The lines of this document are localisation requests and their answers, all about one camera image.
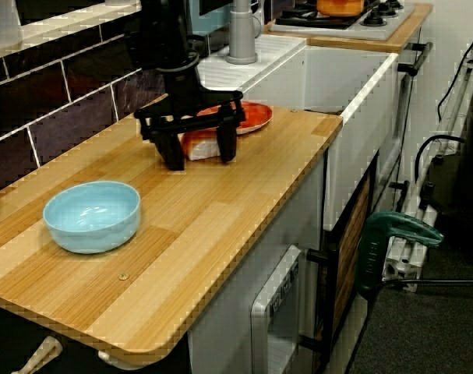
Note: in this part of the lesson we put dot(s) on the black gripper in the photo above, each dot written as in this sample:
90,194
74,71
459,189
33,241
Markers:
183,101

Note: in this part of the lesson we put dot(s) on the salmon sushi toy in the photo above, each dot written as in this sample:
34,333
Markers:
201,150

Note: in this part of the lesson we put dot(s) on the light blue bowl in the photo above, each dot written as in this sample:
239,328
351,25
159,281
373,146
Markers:
92,237

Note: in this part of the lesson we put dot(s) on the red plate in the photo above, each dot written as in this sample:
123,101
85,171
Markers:
255,117

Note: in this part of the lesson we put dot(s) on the grey toy faucet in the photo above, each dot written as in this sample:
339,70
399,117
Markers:
242,39

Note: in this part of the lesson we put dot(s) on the white toy sink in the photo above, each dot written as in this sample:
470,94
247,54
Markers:
361,156

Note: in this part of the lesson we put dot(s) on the black burner grate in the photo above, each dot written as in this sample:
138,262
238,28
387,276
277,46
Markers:
298,19

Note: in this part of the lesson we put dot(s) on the white toy kitchen cabinet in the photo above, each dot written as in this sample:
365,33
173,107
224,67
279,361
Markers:
228,311

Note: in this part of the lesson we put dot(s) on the white dishwasher door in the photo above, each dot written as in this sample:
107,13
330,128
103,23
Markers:
259,311

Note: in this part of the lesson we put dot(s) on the white oven front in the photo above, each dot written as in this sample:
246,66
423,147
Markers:
388,156

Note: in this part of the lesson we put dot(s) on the orange pot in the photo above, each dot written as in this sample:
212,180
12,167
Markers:
339,8

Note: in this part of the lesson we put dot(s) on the grey stove top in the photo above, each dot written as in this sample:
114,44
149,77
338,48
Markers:
376,33

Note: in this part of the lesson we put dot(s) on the black stove knob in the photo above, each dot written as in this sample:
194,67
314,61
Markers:
374,18
390,8

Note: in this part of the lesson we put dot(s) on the white hook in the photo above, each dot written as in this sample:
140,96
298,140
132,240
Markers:
107,356

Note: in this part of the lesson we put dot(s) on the white container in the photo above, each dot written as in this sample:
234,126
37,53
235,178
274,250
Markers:
2,23

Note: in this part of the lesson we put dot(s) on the wooden crate with black frame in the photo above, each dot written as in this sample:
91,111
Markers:
349,241

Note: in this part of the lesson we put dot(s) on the silver aluminium frame rail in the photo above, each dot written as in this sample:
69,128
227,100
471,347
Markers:
462,97

